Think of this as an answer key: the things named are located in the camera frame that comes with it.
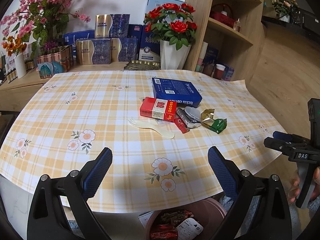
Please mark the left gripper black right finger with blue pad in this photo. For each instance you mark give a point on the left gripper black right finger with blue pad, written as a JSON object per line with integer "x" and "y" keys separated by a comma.
{"x": 259, "y": 209}

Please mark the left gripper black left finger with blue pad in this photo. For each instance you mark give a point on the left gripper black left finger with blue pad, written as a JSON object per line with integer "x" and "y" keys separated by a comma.
{"x": 47, "y": 219}

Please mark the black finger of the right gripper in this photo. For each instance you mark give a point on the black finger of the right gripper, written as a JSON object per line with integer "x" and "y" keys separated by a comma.
{"x": 285, "y": 143}

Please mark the green gold wrapper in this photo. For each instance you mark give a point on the green gold wrapper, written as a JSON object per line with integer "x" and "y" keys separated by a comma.
{"x": 209, "y": 122}

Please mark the brown hook blister package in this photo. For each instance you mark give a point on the brown hook blister package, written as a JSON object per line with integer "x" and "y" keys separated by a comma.
{"x": 189, "y": 229}

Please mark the red cigarette box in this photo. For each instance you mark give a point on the red cigarette box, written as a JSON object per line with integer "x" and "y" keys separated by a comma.
{"x": 158, "y": 109}

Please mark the red brown paper bag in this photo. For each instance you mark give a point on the red brown paper bag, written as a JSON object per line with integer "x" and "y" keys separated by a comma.
{"x": 166, "y": 223}

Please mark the brown trash bin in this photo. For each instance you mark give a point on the brown trash bin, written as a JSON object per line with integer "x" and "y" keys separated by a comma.
{"x": 199, "y": 220}

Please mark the person's right hand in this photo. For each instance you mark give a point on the person's right hand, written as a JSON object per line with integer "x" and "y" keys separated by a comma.
{"x": 294, "y": 190}

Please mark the red white cup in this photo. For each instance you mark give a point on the red white cup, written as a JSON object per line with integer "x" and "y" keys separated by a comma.
{"x": 219, "y": 71}

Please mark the silver foil packet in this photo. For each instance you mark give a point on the silver foil packet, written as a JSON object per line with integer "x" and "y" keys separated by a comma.
{"x": 190, "y": 122}

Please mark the red sachet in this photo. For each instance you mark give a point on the red sachet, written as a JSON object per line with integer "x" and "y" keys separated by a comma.
{"x": 181, "y": 125}

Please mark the wooden shelf unit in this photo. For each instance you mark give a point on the wooden shelf unit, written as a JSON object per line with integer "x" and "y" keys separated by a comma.
{"x": 238, "y": 49}

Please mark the blue luckin coffee box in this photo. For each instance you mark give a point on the blue luckin coffee box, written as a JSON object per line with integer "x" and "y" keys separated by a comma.
{"x": 182, "y": 92}

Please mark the cream plastic fork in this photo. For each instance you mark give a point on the cream plastic fork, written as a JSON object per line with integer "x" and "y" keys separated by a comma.
{"x": 146, "y": 125}

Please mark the yellow plaid floral tablecloth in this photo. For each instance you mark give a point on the yellow plaid floral tablecloth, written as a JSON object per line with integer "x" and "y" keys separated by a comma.
{"x": 74, "y": 116}

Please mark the pale roses background bouquet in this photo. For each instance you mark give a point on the pale roses background bouquet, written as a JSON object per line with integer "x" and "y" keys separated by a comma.
{"x": 284, "y": 8}

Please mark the striped planter box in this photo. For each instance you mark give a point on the striped planter box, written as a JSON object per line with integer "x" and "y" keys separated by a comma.
{"x": 60, "y": 60}

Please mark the red roses in white vase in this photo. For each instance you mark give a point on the red roses in white vase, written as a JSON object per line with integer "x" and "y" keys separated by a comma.
{"x": 174, "y": 27}

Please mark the dark blue white box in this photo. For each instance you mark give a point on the dark blue white box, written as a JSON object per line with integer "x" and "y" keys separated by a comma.
{"x": 148, "y": 49}

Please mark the gold decorative tray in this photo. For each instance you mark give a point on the gold decorative tray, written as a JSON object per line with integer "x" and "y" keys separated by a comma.
{"x": 142, "y": 65}

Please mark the gold blue gift box left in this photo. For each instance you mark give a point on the gold blue gift box left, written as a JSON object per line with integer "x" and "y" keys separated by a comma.
{"x": 94, "y": 51}

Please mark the gold blue gift box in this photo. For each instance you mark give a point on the gold blue gift box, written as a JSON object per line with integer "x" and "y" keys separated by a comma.
{"x": 124, "y": 49}
{"x": 112, "y": 25}
{"x": 94, "y": 51}

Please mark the orange flowers in white vase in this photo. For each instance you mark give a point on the orange flowers in white vase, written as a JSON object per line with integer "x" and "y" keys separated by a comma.
{"x": 15, "y": 45}

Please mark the gold blue gift box right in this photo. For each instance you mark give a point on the gold blue gift box right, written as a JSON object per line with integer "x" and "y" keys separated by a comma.
{"x": 124, "y": 49}

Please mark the light blue flat box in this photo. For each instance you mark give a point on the light blue flat box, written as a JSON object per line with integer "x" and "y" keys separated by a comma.
{"x": 153, "y": 4}

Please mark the gold blue gift box upper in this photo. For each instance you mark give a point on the gold blue gift box upper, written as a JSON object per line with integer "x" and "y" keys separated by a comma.
{"x": 112, "y": 25}

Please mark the pink blossom plant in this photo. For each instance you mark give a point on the pink blossom plant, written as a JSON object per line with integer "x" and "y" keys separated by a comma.
{"x": 43, "y": 20}

